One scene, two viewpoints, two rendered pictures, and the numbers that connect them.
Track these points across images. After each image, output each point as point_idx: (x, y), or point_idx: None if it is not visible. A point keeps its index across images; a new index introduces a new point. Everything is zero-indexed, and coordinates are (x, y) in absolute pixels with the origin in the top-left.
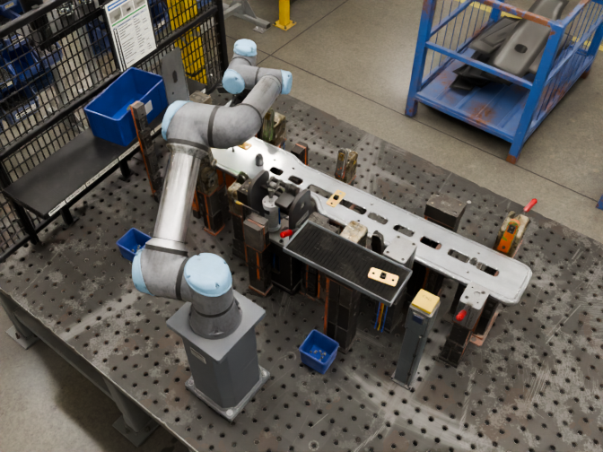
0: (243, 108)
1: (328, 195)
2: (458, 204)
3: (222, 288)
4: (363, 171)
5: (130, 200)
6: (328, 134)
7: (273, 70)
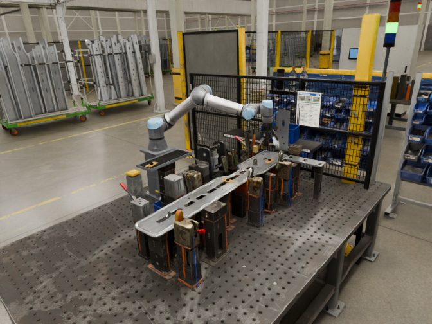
0: (202, 90)
1: (273, 220)
2: (212, 209)
3: (148, 125)
4: (298, 234)
5: None
6: (334, 222)
7: (250, 107)
